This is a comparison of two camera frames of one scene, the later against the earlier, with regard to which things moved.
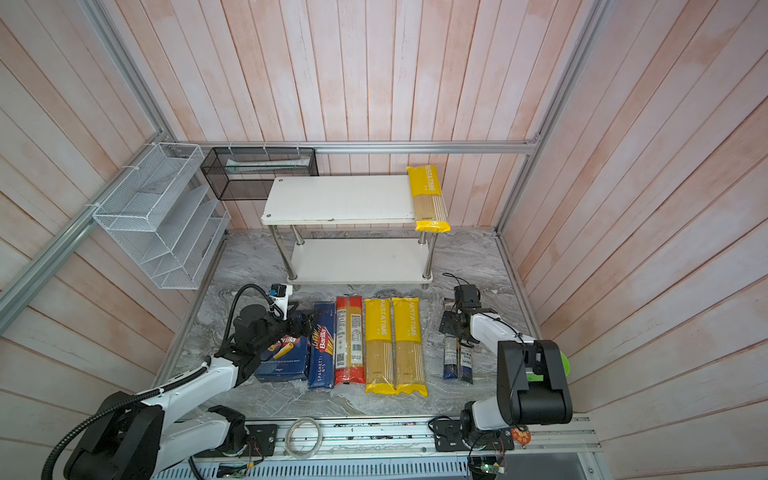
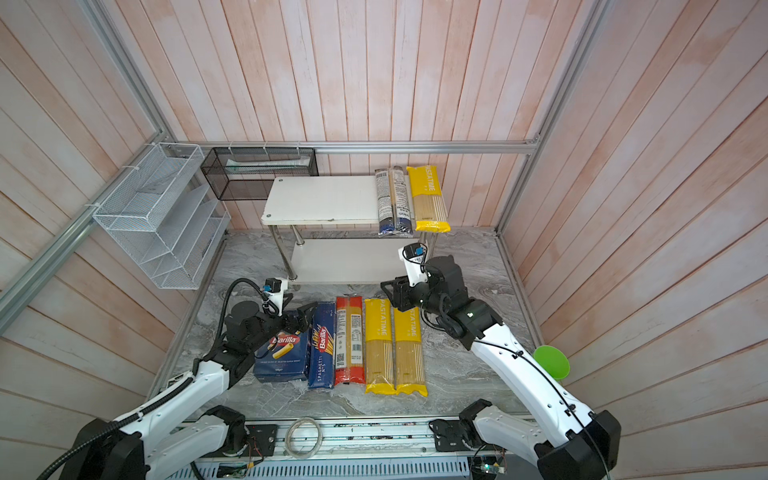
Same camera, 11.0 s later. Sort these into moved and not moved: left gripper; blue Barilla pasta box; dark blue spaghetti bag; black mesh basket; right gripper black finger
Moved: right gripper black finger; dark blue spaghetti bag
Not moved: left gripper; blue Barilla pasta box; black mesh basket
